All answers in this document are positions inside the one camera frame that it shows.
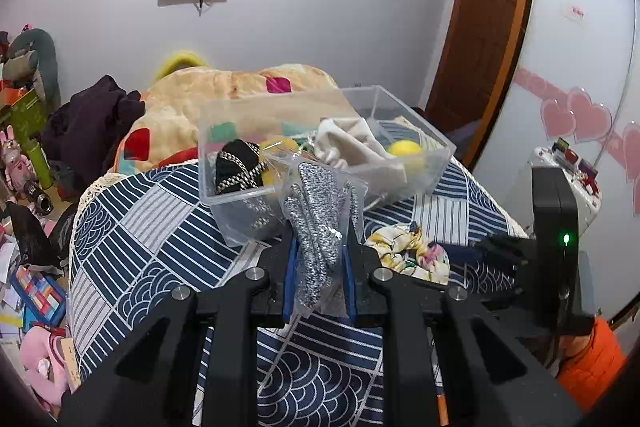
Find floral yellow scrunchie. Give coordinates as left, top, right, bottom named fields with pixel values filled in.
left=366, top=222, right=450, bottom=286

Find yellow plush ball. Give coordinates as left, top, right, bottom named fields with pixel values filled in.
left=387, top=139, right=425, bottom=176

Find silver glitter bow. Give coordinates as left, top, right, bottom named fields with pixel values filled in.
left=276, top=154, right=368, bottom=319

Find white drawstring cloth pouch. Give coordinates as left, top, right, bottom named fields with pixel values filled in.
left=314, top=117, right=407, bottom=194

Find yellow sponge block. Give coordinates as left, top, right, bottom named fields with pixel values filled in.
left=259, top=136, right=298, bottom=186

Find black pouch with chain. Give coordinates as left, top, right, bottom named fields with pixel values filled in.
left=214, top=138, right=274, bottom=228

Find clear plastic storage box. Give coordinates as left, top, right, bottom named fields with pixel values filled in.
left=198, top=86, right=456, bottom=246

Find green knitted cloth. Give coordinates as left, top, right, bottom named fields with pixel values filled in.
left=208, top=121, right=238, bottom=144

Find orange sleeve forearm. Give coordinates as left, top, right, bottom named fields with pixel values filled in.
left=555, top=317, right=626, bottom=413

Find white sticker suitcase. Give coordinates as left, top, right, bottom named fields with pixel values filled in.
left=503, top=144, right=602, bottom=237

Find pink plush toy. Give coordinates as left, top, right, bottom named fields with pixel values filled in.
left=20, top=326, right=80, bottom=407

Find blue white patterned tablecloth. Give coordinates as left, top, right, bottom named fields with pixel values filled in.
left=67, top=116, right=526, bottom=427

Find brown wooden door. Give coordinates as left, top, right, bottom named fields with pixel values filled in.
left=425, top=0, right=532, bottom=168

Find pink rabbit figurine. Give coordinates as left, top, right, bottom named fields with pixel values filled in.
left=0, top=124, right=36, bottom=196

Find dark purple clothing pile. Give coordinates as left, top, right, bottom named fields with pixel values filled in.
left=41, top=75, right=145, bottom=185

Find beige plush blanket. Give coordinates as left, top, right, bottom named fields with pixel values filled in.
left=112, top=63, right=352, bottom=176

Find green cardboard box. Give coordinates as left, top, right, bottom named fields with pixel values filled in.
left=1, top=88, right=53, bottom=190

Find grey green plush toy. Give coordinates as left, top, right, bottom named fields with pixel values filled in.
left=2, top=28, right=60, bottom=110

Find pink heart wall decals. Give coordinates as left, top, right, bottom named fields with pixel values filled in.
left=512, top=67, right=639, bottom=217

